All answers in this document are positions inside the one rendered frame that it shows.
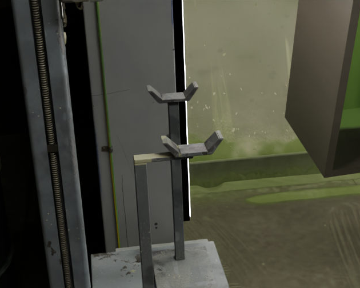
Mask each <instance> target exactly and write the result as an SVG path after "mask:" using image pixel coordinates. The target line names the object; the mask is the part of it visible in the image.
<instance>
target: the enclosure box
mask: <svg viewBox="0 0 360 288"><path fill-rule="evenodd" d="M285 118H286V120H287V121H288V123H289V125H290V126H291V128H292V129H293V131H294V132H295V134H296V135H297V137H298V139H299V140H300V142H301V143H302V144H303V146H304V148H305V149H306V151H307V152H308V154H309V156H310V157H311V159H312V160H313V162H314V163H315V165H316V166H317V168H318V170H319V171H320V172H321V174H322V175H323V177H324V178H328V177H336V176H340V175H348V174H356V173H360V0H298V10H297V19H296V24H295V34H294V43H293V53H292V59H291V68H290V77H289V86H288V92H287V102H286V111H285Z"/></svg>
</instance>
